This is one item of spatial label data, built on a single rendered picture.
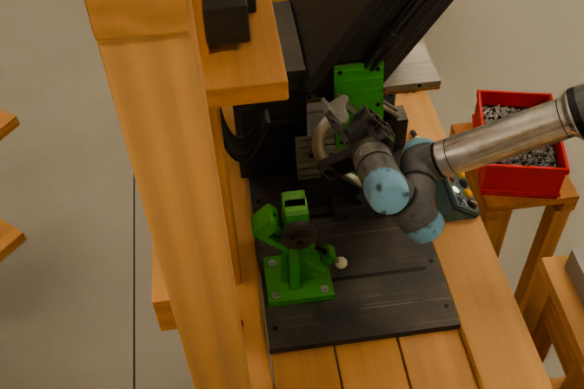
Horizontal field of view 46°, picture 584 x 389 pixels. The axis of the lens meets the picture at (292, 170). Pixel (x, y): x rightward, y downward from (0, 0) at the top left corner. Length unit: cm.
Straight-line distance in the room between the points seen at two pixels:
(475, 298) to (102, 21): 117
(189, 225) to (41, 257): 216
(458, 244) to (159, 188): 103
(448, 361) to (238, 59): 80
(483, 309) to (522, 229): 140
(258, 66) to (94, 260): 189
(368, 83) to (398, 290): 48
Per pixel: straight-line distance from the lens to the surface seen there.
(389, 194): 122
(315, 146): 160
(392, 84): 175
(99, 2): 65
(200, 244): 89
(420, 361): 154
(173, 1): 65
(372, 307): 158
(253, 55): 115
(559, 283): 176
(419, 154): 138
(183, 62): 69
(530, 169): 190
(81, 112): 358
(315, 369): 152
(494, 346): 157
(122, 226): 299
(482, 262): 169
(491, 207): 194
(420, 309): 159
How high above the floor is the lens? 222
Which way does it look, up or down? 46 degrees down
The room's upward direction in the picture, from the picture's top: 2 degrees counter-clockwise
